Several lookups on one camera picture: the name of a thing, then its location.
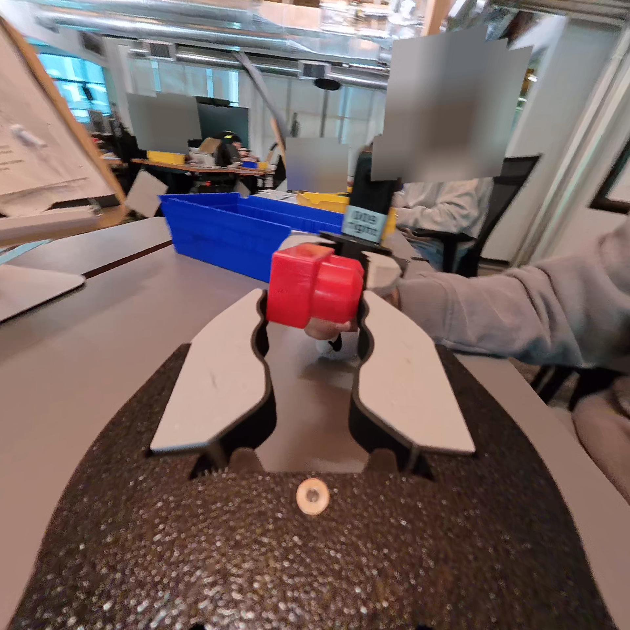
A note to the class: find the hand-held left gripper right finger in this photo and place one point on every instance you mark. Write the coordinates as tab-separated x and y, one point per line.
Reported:
408	389

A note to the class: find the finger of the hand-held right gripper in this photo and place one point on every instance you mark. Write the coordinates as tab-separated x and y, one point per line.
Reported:
300	242
384	273

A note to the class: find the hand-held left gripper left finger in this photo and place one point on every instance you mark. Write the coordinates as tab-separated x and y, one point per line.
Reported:
211	384

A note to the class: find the red plastic toy block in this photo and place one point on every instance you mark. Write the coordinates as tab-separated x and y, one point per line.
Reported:
310	290

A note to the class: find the blue plastic bin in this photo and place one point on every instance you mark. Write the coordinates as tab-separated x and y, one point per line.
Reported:
221	236

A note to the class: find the person's right forearm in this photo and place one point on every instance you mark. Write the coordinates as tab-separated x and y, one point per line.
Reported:
517	305

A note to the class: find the grey desk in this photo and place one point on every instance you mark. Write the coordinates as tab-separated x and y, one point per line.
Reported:
74	354

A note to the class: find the person's right hand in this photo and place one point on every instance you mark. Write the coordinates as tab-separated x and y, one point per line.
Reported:
329	329

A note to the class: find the yellow plastic bin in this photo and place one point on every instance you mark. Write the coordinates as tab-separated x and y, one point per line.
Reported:
325	202

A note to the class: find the black floor lamp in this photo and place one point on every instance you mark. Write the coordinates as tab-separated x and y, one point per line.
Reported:
327	83

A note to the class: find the distant work table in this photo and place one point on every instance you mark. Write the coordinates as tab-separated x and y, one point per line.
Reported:
197	167

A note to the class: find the black computer monitor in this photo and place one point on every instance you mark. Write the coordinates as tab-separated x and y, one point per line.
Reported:
224	118

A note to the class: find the distant yellow bin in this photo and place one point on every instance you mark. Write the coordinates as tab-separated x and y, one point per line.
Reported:
166	156

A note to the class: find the person's grey clothing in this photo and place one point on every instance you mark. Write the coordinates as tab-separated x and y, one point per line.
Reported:
605	443

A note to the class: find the silver air duct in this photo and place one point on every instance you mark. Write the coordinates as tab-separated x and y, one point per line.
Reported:
221	29

